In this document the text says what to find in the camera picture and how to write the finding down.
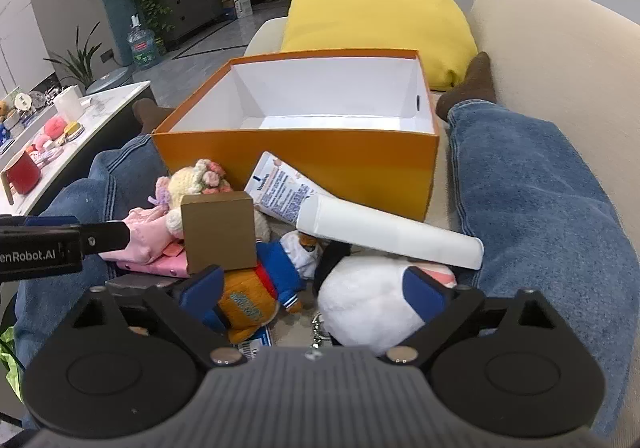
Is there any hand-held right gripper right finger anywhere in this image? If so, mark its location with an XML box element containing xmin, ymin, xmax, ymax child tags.
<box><xmin>384</xmin><ymin>266</ymin><xmax>560</xmax><ymax>370</ymax></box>

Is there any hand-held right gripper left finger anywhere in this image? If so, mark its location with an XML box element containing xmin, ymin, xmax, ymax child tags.
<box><xmin>72</xmin><ymin>265</ymin><xmax>247</xmax><ymax>370</ymax></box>

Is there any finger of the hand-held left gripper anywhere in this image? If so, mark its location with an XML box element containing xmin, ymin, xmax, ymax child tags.
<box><xmin>80</xmin><ymin>221</ymin><xmax>132</xmax><ymax>257</ymax></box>

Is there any small brown cardboard box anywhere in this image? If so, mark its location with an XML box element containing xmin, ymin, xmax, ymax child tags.
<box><xmin>180</xmin><ymin>191</ymin><xmax>259</xmax><ymax>277</ymax></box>

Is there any white penguin plush toy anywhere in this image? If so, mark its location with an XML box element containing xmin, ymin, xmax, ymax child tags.
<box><xmin>312</xmin><ymin>241</ymin><xmax>459</xmax><ymax>357</ymax></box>

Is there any long white box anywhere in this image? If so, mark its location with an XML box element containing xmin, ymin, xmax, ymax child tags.
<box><xmin>296</xmin><ymin>193</ymin><xmax>485</xmax><ymax>271</ymax></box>

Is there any bear plush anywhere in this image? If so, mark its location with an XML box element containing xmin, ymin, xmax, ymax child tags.
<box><xmin>220</xmin><ymin>231</ymin><xmax>321</xmax><ymax>345</ymax></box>

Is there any crocheted bunny doll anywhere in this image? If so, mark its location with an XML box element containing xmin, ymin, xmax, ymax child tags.
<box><xmin>155</xmin><ymin>158</ymin><xmax>236</xmax><ymax>242</ymax></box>

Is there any orange cardboard box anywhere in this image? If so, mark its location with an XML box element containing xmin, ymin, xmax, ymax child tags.
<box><xmin>151</xmin><ymin>48</ymin><xmax>441</xmax><ymax>223</ymax></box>

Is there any person's left leg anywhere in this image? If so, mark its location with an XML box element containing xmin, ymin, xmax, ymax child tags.
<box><xmin>12</xmin><ymin>98</ymin><xmax>174</xmax><ymax>431</ymax></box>

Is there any blue white paper card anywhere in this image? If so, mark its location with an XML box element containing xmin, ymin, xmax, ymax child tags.
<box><xmin>235</xmin><ymin>328</ymin><xmax>274</xmax><ymax>360</ymax></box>

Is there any red mug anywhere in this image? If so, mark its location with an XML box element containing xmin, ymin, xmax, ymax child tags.
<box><xmin>2</xmin><ymin>151</ymin><xmax>42</xmax><ymax>204</ymax></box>

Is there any green plastic bag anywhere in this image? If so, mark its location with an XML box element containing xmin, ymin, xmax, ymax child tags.
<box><xmin>0</xmin><ymin>325</ymin><xmax>24</xmax><ymax>400</ymax></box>

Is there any white marble coffee table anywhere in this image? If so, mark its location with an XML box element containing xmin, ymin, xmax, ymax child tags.
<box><xmin>0</xmin><ymin>81</ymin><xmax>157</xmax><ymax>220</ymax></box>

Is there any potted floor plant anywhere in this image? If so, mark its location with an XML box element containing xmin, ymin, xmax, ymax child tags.
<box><xmin>45</xmin><ymin>26</ymin><xmax>107</xmax><ymax>90</ymax></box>

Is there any large water bottle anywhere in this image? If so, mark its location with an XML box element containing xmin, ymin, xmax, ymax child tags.
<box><xmin>126</xmin><ymin>14</ymin><xmax>162</xmax><ymax>70</ymax></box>

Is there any grey dresser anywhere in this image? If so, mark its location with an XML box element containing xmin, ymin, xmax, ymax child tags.
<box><xmin>157</xmin><ymin>0</ymin><xmax>224</xmax><ymax>50</ymax></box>

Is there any yellow pillow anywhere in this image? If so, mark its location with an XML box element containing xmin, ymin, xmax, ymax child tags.
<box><xmin>280</xmin><ymin>0</ymin><xmax>479</xmax><ymax>90</ymax></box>

